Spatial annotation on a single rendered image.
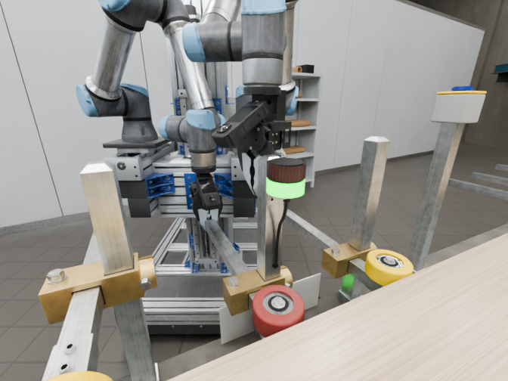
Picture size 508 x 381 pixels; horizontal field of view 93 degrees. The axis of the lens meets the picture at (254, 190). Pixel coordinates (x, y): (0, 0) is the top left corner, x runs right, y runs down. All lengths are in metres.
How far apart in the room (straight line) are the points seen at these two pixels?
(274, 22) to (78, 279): 0.48
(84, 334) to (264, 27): 0.48
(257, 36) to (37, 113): 2.72
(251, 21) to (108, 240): 0.40
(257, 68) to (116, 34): 0.58
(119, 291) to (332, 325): 0.30
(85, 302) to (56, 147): 2.71
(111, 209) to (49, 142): 2.71
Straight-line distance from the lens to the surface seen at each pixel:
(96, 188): 0.35
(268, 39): 0.47
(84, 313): 0.38
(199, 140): 0.67
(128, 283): 0.41
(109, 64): 1.01
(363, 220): 0.60
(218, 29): 0.60
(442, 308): 0.50
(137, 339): 0.49
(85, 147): 3.03
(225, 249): 0.61
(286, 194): 0.36
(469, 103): 0.75
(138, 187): 1.12
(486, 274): 0.63
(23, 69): 3.05
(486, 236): 1.33
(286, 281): 0.52
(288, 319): 0.39
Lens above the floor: 1.19
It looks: 20 degrees down
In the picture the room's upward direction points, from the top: straight up
